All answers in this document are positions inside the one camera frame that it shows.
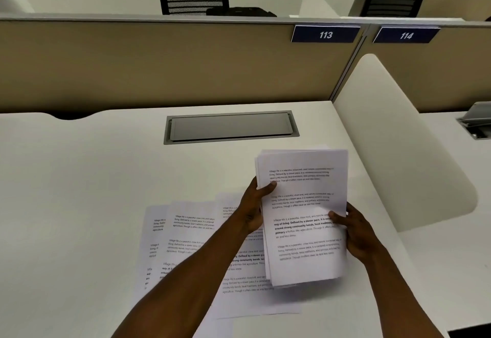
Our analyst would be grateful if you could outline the person's right forearm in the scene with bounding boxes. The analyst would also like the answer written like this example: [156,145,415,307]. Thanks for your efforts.
[362,247,450,338]

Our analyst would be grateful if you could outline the printed paper sheet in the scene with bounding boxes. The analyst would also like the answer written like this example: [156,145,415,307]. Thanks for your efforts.
[203,192,304,320]
[155,200,235,338]
[132,204,172,306]

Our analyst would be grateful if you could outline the person's left forearm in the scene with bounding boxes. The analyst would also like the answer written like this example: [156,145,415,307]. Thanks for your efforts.
[110,213,264,338]

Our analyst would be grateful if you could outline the short beige partition panel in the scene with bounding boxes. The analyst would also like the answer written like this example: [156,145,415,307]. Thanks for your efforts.
[333,20,491,113]

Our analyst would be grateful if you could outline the large white desk side divider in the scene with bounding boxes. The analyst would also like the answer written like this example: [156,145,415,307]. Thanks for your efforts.
[332,53,478,233]

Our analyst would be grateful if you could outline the grey open desk cable hatch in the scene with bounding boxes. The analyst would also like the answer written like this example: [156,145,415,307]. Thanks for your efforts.
[456,102,491,141]

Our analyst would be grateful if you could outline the black bag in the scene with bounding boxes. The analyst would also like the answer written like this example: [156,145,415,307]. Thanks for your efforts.
[206,6,278,18]

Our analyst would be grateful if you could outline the person's left hand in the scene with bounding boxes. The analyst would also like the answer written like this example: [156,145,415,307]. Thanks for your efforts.
[235,176,278,235]

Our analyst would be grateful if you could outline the grey closed desk cable hatch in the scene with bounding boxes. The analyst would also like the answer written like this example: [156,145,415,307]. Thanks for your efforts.
[164,110,301,145]

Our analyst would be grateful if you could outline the small white desk side divider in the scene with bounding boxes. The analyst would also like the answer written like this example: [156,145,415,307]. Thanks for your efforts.
[298,0,339,19]

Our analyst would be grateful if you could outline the long beige partition panel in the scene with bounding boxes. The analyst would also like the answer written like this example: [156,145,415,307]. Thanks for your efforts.
[0,13,370,114]

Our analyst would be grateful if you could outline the person's right hand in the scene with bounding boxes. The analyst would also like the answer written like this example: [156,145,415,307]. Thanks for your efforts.
[328,202,385,265]

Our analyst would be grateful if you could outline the blue number plate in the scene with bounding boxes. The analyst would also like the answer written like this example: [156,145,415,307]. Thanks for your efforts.
[372,26,441,44]
[291,25,361,43]

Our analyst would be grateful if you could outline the stack of printed papers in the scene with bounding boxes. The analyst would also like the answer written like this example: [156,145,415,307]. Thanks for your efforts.
[254,148,350,288]

